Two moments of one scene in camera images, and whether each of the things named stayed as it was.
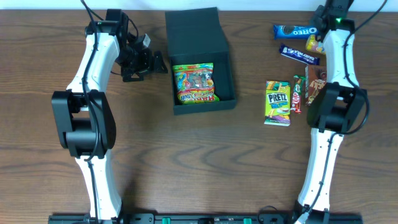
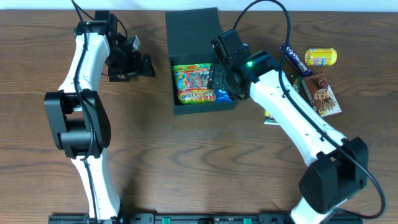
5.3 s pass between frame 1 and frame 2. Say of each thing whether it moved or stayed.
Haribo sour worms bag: stayed
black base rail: stayed
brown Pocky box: moved
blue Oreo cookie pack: moved
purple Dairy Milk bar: moved
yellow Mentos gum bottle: moved
